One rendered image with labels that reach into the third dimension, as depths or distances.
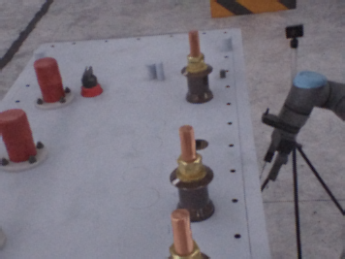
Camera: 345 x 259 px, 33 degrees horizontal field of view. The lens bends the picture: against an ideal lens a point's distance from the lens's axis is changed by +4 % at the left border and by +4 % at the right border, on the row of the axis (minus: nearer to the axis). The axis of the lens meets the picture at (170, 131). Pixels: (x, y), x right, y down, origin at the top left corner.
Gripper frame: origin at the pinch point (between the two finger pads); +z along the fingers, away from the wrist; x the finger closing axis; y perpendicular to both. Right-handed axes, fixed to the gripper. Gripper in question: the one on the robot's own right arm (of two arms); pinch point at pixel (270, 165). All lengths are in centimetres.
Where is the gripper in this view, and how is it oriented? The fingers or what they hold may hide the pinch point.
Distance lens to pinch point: 196.6
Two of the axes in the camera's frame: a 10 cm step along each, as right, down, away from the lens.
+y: 9.5, 3.0, 0.7
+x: 0.6, -4.0, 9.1
